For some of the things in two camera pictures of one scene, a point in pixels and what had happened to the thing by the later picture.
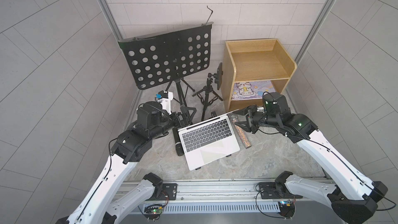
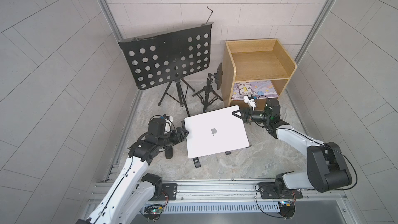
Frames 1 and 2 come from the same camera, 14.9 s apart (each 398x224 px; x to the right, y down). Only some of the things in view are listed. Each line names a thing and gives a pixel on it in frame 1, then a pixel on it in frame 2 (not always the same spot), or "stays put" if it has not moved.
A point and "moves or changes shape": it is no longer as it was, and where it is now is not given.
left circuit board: (153, 211) stays put
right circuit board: (287, 208) stays put
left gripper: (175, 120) → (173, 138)
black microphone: (179, 149) → (169, 153)
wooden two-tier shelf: (251, 68) stays put
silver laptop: (207, 141) moves or changes shape
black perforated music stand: (158, 58) stays put
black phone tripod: (207, 95) stays put
